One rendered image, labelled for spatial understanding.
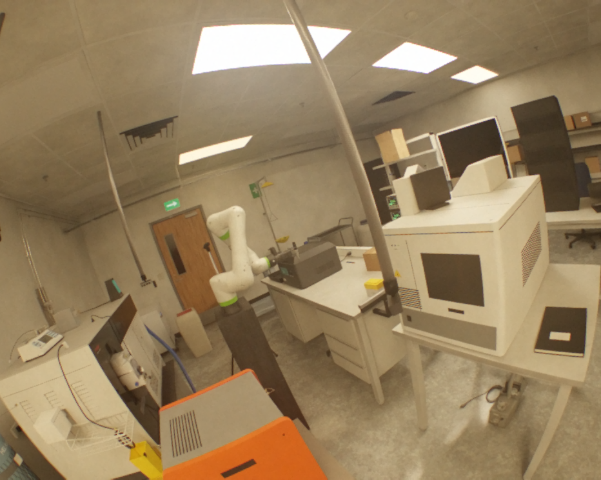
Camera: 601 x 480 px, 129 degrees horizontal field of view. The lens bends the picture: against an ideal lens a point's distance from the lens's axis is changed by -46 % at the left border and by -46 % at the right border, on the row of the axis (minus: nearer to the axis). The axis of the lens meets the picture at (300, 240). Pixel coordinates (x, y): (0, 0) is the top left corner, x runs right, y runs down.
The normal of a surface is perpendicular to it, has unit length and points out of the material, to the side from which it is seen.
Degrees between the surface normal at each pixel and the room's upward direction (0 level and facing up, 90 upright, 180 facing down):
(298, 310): 90
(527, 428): 0
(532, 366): 0
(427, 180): 90
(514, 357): 0
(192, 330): 93
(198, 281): 90
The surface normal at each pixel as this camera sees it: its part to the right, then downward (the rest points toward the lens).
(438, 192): 0.07, 0.14
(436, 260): -0.83, 0.35
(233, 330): 0.38, 0.02
